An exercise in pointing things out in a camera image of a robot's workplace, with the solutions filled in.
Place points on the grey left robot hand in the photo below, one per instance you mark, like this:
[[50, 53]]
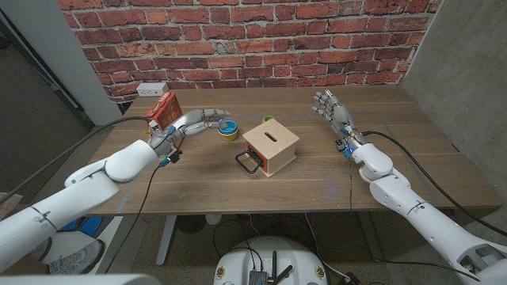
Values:
[[190, 118]]

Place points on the white power outlet strip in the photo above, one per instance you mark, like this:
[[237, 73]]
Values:
[[151, 89]]

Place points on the small green object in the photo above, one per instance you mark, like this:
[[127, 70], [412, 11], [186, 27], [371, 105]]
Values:
[[268, 118]]

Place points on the grey table leg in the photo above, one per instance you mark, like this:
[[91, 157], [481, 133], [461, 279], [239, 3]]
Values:
[[370, 237]]

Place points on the red brick printed backdrop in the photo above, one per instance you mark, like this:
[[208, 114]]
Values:
[[237, 39]]

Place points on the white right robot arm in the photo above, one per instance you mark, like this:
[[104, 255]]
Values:
[[416, 213]]

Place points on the black antenna module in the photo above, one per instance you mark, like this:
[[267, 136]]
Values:
[[259, 277]]

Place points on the blue and yellow bowl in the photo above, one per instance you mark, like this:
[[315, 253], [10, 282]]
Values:
[[228, 128]]

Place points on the white robot torso edge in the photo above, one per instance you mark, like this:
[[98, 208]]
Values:
[[79, 279]]

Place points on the white table leg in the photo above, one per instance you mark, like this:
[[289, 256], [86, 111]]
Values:
[[166, 237]]

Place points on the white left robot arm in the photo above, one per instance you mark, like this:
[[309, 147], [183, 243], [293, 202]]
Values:
[[79, 194]]

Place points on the red-fronted wooden drawer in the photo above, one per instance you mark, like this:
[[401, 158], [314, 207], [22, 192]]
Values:
[[253, 156]]

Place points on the red cracker package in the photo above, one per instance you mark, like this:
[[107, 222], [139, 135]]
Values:
[[164, 109]]

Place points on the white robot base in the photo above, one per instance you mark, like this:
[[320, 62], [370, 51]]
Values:
[[273, 253]]

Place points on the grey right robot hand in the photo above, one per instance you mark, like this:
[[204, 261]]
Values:
[[341, 116]]

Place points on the wooden box with slot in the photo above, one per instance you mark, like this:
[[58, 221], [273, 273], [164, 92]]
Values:
[[273, 146]]

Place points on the grey sneaker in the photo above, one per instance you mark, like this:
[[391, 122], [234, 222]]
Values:
[[77, 259]]

